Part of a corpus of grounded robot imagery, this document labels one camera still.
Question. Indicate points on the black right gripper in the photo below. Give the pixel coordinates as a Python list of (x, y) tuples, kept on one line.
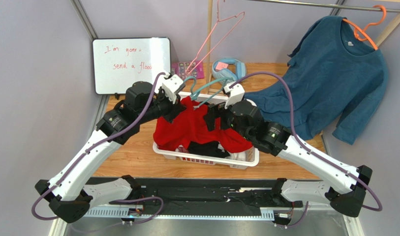
[(216, 114)]

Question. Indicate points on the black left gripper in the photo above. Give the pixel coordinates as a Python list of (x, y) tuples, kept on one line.
[(175, 109)]

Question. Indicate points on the red t shirt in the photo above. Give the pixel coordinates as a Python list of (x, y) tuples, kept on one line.
[(189, 126)]

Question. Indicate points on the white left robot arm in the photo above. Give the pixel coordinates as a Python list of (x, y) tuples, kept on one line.
[(69, 195)]

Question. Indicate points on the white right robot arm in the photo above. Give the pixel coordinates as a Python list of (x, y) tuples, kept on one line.
[(341, 186)]

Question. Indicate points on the blue long sleeve shirt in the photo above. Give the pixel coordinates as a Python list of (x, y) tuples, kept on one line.
[(331, 77)]

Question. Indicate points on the orange hanger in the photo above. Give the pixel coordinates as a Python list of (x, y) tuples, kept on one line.
[(361, 34)]

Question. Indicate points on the black garment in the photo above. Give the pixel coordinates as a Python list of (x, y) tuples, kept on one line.
[(210, 149)]

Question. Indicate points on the light blue headphones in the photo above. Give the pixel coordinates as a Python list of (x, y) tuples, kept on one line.
[(235, 71)]

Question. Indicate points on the orange pink garment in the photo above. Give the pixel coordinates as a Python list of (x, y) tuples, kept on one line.
[(181, 149)]

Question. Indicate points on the pink cube power adapter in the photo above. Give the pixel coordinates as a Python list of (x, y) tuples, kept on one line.
[(220, 66)]

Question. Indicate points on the white garment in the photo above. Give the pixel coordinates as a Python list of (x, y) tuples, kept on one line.
[(245, 156)]

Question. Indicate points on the white plastic laundry basket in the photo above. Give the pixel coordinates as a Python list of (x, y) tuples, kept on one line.
[(206, 159)]

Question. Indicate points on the white whiteboard with red writing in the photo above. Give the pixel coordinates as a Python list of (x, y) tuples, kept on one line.
[(120, 62)]

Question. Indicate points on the aluminium corner profile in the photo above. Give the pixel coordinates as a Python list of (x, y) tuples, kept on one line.
[(84, 17)]

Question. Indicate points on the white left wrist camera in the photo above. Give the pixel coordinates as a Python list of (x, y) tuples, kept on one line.
[(172, 85)]

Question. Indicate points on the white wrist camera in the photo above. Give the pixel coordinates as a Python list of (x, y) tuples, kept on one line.
[(235, 93), (172, 85)]

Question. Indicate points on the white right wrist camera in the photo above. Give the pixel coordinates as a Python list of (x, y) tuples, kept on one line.
[(235, 93)]

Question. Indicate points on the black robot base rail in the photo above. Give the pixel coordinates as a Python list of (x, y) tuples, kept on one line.
[(209, 197)]

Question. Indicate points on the metal clothes rail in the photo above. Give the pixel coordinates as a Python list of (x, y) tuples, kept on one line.
[(322, 5)]

